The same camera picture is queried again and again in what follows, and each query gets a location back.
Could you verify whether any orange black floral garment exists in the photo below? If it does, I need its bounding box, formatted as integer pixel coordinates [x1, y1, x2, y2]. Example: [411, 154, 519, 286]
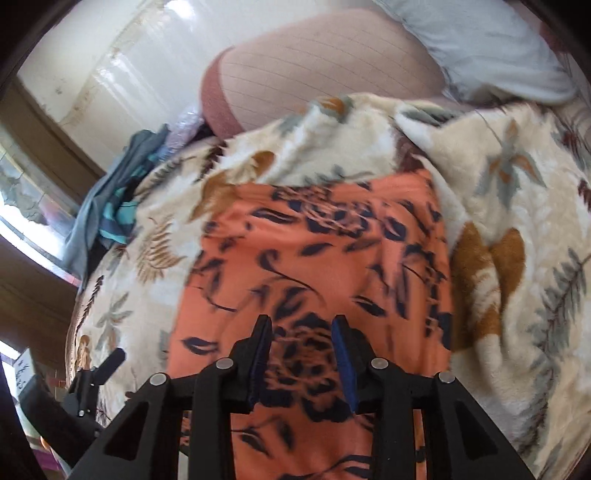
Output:
[167, 170, 453, 479]

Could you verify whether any grey blue cloth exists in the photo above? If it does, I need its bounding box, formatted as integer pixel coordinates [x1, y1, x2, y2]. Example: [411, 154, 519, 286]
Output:
[62, 125, 169, 288]

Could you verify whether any teal blue striped garment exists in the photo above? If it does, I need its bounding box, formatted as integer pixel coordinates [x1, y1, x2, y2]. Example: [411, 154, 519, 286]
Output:
[98, 155, 158, 249]

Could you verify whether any brown door with glass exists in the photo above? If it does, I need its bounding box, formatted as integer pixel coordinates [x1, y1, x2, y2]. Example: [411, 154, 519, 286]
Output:
[1, 79, 104, 371]

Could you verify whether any cream leaf print blanket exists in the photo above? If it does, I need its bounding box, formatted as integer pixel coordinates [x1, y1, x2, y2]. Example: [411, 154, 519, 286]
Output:
[66, 93, 590, 479]

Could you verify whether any lilac plastic bag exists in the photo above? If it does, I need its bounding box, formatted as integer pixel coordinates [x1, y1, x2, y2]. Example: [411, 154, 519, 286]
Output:
[161, 103, 204, 159]

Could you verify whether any pink bolster cushion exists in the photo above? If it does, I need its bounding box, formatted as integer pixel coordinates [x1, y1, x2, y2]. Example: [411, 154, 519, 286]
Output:
[200, 9, 445, 139]

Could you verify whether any grey blue pillow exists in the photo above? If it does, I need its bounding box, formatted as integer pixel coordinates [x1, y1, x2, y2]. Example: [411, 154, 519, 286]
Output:
[377, 1, 577, 106]

